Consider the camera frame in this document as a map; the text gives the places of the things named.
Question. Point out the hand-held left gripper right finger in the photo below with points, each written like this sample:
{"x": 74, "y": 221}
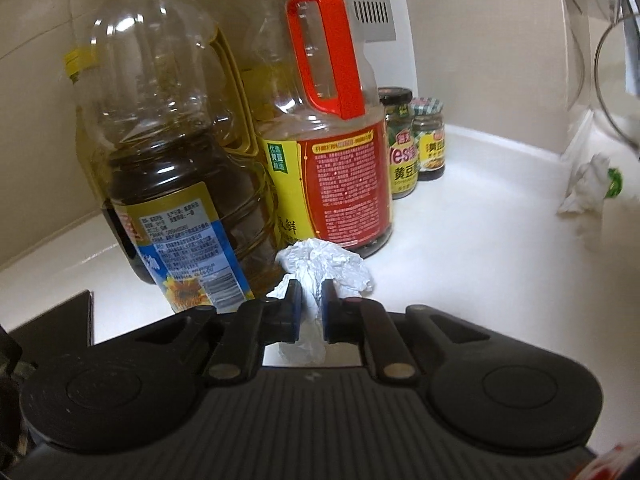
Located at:
{"x": 328, "y": 310}

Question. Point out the grey wall vent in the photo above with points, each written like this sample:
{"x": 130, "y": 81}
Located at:
{"x": 372, "y": 0}

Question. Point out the small checkered lid jar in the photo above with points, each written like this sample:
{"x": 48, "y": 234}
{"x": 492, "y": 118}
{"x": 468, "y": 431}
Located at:
{"x": 430, "y": 150}

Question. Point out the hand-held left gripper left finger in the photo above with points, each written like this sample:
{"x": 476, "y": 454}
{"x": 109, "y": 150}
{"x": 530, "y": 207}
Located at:
{"x": 295, "y": 306}

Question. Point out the metal lid stand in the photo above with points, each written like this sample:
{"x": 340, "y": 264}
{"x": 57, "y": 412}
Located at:
{"x": 629, "y": 20}

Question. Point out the glass pot lid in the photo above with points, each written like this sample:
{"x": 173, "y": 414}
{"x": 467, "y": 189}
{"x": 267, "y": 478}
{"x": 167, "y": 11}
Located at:
{"x": 612, "y": 110}

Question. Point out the white tissue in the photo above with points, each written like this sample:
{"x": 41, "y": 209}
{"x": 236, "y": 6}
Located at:
{"x": 330, "y": 262}
{"x": 585, "y": 185}

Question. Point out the slim dark sauce bottle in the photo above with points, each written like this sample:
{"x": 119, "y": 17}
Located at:
{"x": 75, "y": 62}

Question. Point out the black gas stove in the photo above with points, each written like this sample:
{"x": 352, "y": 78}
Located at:
{"x": 55, "y": 325}

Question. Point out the large green lid jar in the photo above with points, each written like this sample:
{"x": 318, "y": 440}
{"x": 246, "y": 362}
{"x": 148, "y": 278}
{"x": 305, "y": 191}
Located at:
{"x": 400, "y": 160}

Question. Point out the blue label oil bottle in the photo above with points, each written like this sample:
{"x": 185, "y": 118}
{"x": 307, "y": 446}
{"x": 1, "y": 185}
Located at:
{"x": 160, "y": 185}

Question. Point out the green plastic scrap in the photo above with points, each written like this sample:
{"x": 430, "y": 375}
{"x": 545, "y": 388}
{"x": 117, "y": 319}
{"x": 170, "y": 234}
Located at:
{"x": 615, "y": 184}

